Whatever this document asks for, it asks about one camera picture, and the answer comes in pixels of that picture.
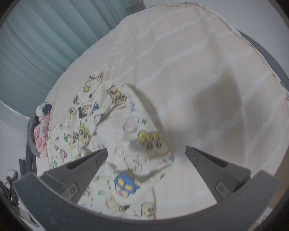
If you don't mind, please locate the pink garment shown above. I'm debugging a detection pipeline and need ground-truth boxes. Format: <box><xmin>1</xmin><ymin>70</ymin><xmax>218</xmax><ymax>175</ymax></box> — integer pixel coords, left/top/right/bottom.
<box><xmin>33</xmin><ymin>112</ymin><xmax>51</xmax><ymax>158</ymax></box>

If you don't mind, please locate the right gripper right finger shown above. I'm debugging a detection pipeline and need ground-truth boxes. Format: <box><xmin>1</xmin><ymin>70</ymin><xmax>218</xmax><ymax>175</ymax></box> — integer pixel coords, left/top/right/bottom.
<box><xmin>185</xmin><ymin>145</ymin><xmax>251</xmax><ymax>204</ymax></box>

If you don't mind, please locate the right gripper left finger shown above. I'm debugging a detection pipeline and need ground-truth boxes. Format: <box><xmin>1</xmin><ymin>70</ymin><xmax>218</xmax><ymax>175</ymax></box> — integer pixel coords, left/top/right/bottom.
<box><xmin>40</xmin><ymin>148</ymin><xmax>108</xmax><ymax>204</ymax></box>

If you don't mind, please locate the white printed pyjama top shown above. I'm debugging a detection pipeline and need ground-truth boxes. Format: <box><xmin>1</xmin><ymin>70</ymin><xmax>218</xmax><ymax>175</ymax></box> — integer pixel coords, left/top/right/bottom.
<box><xmin>47</xmin><ymin>72</ymin><xmax>175</xmax><ymax>219</ymax></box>

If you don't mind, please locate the bed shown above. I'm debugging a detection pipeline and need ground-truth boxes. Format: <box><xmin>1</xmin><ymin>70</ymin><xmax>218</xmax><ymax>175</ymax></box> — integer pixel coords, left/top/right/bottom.
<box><xmin>25</xmin><ymin>0</ymin><xmax>289</xmax><ymax>222</ymax></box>

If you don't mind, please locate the blue-green curtain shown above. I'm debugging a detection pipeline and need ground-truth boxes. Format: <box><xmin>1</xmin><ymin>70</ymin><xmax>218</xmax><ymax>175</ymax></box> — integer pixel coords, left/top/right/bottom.
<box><xmin>0</xmin><ymin>0</ymin><xmax>133</xmax><ymax>79</ymax></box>
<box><xmin>0</xmin><ymin>26</ymin><xmax>61</xmax><ymax>118</ymax></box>

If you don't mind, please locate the grey garment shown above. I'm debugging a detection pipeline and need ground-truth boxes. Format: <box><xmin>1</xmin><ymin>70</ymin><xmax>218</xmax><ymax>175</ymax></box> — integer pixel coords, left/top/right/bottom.
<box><xmin>26</xmin><ymin>116</ymin><xmax>41</xmax><ymax>157</ymax></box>

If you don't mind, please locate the grey bedside table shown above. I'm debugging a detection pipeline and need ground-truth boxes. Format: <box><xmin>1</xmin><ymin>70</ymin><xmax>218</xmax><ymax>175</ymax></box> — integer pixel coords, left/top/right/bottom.
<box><xmin>129</xmin><ymin>0</ymin><xmax>146</xmax><ymax>15</ymax></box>

